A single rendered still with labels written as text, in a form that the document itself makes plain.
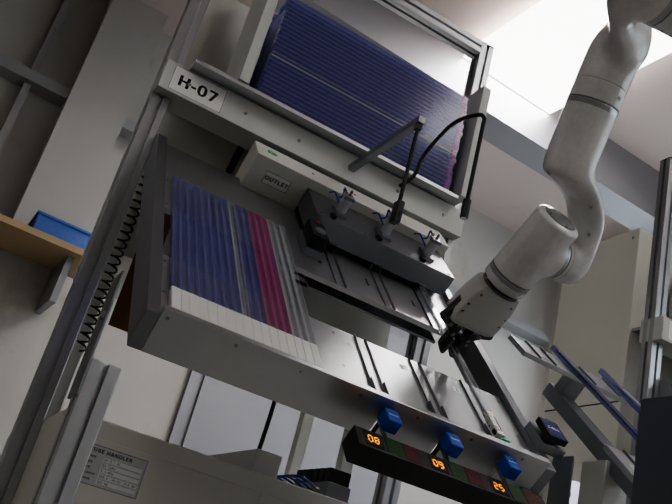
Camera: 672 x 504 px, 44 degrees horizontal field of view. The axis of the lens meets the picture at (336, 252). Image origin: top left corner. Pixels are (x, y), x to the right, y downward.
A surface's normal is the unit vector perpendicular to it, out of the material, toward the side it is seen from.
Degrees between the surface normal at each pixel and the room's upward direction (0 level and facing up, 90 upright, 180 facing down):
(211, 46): 90
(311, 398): 135
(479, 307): 145
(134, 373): 90
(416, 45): 90
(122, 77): 90
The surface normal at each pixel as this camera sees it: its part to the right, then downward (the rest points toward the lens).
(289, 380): 0.17, 0.44
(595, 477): -0.83, -0.40
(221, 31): 0.47, -0.25
